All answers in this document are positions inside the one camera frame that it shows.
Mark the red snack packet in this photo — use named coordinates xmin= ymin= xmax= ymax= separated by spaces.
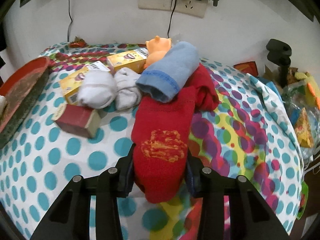
xmin=233 ymin=61 xmax=259 ymax=77

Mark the orange rubber toy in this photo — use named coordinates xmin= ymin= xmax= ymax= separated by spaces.
xmin=144 ymin=35 xmax=172 ymax=69

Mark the yellow smiley box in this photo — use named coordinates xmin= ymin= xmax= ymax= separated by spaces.
xmin=59 ymin=61 xmax=115 ymax=105
xmin=107 ymin=48 xmax=149 ymax=74

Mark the red round tray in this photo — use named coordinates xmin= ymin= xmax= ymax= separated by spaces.
xmin=1 ymin=56 xmax=50 ymax=147

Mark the white wall socket plate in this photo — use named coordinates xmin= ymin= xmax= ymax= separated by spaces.
xmin=138 ymin=0 xmax=212 ymax=18

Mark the white knotted sock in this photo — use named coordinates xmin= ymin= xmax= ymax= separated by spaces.
xmin=114 ymin=67 xmax=142 ymax=111

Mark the dark red small box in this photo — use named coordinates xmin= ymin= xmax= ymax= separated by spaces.
xmin=52 ymin=103 xmax=101 ymax=138

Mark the light blue sock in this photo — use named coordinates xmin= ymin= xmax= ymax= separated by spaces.
xmin=136 ymin=41 xmax=200 ymax=103

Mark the small red wrapper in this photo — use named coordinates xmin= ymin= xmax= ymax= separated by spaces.
xmin=69 ymin=36 xmax=87 ymax=48

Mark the red sock with gold print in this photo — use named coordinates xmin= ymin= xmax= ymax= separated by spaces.
xmin=131 ymin=64 xmax=219 ymax=203

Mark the clear bag of toys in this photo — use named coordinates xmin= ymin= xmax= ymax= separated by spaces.
xmin=281 ymin=67 xmax=319 ymax=160

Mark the black hanging cable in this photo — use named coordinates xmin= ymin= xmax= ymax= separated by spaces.
xmin=67 ymin=0 xmax=75 ymax=42

